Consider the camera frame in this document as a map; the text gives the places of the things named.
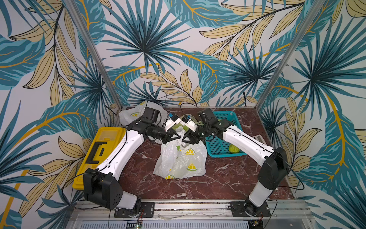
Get white lemon print bag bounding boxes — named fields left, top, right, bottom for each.
left=153, top=139, right=207, bottom=179

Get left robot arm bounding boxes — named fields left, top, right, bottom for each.
left=83, top=107, right=181, bottom=216

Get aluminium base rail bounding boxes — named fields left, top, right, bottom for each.
left=66, top=199, right=317, bottom=229

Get teal plastic basket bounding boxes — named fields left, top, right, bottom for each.
left=204, top=111, right=248, bottom=158

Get yellow plastic toolbox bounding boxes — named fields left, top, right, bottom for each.
left=77, top=127, right=126, bottom=175

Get left metal corner post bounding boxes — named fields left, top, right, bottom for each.
left=64, top=0, right=123, bottom=112

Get white calculator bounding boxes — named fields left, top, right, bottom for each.
left=254, top=135, right=266, bottom=144

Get right metal corner post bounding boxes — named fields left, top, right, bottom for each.
left=255, top=0, right=326, bottom=112

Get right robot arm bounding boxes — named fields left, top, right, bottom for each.
left=180, top=108, right=290, bottom=217

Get metal corner post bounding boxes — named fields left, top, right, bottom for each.
left=255, top=0, right=326, bottom=112
left=64, top=0, right=123, bottom=112

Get white lemon print plastic bags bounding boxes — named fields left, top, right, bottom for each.
left=119, top=101, right=168, bottom=127

